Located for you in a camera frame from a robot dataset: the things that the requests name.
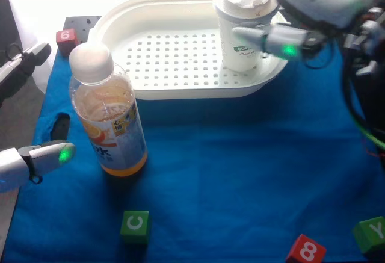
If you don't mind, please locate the white paper coffee cup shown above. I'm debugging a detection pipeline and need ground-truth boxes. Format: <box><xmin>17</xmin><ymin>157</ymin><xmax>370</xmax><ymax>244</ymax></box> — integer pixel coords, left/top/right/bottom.
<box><xmin>212</xmin><ymin>0</ymin><xmax>280</xmax><ymax>73</ymax></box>

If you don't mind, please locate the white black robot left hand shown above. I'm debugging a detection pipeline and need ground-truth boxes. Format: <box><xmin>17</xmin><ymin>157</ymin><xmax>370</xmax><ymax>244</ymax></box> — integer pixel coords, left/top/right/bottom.
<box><xmin>0</xmin><ymin>42</ymin><xmax>76</xmax><ymax>194</ymax></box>

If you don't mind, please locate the dark curtain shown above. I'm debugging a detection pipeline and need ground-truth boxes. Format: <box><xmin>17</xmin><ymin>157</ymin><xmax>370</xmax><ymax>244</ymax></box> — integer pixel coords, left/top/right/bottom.
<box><xmin>0</xmin><ymin>0</ymin><xmax>23</xmax><ymax>50</ymax></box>

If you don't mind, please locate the white perforated plastic tray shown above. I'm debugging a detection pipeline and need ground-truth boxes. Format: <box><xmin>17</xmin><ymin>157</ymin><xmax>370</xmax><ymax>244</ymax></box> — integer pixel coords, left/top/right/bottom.
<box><xmin>87</xmin><ymin>0</ymin><xmax>291</xmax><ymax>101</ymax></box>

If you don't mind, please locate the orange juice bottle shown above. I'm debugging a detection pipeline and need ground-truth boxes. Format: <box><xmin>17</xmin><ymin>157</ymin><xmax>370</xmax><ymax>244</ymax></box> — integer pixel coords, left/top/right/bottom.
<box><xmin>68</xmin><ymin>42</ymin><xmax>149</xmax><ymax>177</ymax></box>

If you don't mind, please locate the red block number 6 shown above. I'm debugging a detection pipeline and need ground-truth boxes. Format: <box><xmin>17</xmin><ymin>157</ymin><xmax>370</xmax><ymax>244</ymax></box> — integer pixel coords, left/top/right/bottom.
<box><xmin>55</xmin><ymin>29</ymin><xmax>81</xmax><ymax>57</ymax></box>

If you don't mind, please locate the black metal plate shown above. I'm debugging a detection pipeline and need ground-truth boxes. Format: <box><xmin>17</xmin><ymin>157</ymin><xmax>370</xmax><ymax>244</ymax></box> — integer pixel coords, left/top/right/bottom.
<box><xmin>64</xmin><ymin>16</ymin><xmax>102</xmax><ymax>43</ymax></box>

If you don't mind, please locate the red block number 8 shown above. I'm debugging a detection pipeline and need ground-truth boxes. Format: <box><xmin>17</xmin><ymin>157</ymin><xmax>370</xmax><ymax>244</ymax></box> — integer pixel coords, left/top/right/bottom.
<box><xmin>285</xmin><ymin>234</ymin><xmax>328</xmax><ymax>263</ymax></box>

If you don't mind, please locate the green block letter C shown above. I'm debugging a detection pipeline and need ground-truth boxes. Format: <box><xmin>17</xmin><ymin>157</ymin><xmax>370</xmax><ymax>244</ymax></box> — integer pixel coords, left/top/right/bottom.
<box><xmin>120</xmin><ymin>210</ymin><xmax>151</xmax><ymax>244</ymax></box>

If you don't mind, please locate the green block letter Y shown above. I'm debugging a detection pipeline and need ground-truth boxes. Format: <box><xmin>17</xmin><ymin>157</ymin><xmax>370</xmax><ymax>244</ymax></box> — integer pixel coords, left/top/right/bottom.
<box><xmin>351</xmin><ymin>216</ymin><xmax>385</xmax><ymax>255</ymax></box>

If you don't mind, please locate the blue table cloth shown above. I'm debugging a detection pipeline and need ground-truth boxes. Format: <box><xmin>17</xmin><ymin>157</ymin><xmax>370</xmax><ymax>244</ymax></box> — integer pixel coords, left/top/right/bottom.
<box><xmin>0</xmin><ymin>42</ymin><xmax>385</xmax><ymax>263</ymax></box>

